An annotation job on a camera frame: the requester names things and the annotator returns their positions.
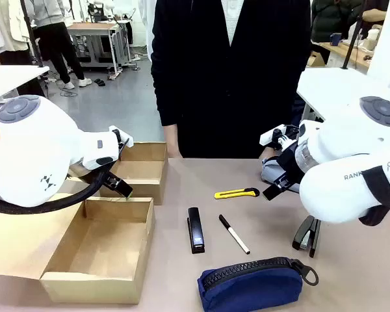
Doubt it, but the black stapler with grey side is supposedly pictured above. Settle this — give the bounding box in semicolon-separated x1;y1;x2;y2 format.
291;214;322;259

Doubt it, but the person's right forearm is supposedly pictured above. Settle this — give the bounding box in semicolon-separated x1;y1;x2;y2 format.
151;64;180;128

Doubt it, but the white side table with pole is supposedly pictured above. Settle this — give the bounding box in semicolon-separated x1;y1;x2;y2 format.
0;64;51;105

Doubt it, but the white cylinder object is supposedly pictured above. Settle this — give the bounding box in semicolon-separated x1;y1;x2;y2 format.
365;28;384;50

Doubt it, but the black tripod pole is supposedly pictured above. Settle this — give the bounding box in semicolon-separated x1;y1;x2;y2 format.
19;0;46;68

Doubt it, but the yellow utility knife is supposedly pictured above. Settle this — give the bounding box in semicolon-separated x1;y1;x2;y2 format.
213;187;261;200

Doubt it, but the navy blue zipper pouch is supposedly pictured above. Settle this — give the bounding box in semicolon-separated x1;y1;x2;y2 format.
197;256;320;312

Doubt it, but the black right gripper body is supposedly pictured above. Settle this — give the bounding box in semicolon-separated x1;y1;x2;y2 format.
272;142;302;191

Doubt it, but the person in black coat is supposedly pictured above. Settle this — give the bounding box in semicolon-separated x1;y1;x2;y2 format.
150;0;313;160

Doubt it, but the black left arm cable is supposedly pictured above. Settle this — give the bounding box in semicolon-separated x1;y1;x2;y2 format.
0;162;118;216

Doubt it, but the brown top workbench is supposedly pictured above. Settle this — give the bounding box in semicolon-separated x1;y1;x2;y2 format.
66;21;131;81

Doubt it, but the wooden bench top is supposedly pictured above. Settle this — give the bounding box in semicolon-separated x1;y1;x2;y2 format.
311;40;380;70

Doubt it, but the bystander in white jacket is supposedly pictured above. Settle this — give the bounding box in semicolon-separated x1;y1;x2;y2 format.
0;0;32;55

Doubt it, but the thin black stand pole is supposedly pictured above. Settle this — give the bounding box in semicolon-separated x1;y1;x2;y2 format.
341;0;369;71

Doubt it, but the closed black stapler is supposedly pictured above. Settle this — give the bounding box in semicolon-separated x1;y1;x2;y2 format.
187;207;207;255

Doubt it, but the light grey garment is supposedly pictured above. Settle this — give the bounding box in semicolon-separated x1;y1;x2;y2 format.
260;155;300;193

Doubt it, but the black white marker pen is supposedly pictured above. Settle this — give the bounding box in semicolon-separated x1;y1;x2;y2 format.
218;214;252;255

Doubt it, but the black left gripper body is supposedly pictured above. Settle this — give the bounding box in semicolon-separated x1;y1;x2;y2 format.
102;170;119;190

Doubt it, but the small open cardboard box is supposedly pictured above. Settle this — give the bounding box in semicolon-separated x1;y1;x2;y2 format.
99;141;168;206

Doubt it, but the large open cardboard box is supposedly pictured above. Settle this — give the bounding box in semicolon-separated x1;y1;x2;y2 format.
0;177;157;306

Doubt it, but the bystander in grey top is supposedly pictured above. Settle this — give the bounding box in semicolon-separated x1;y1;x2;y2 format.
31;0;94;90

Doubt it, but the bystander in dark jacket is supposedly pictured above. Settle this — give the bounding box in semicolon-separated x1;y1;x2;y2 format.
311;0;390;44

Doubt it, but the person's left forearm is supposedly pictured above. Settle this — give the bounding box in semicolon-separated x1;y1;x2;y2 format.
291;58;313;126

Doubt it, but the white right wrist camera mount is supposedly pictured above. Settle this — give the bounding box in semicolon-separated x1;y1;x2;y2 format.
259;124;302;151

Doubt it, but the person's right hand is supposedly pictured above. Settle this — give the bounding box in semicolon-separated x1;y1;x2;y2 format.
164;123;184;160

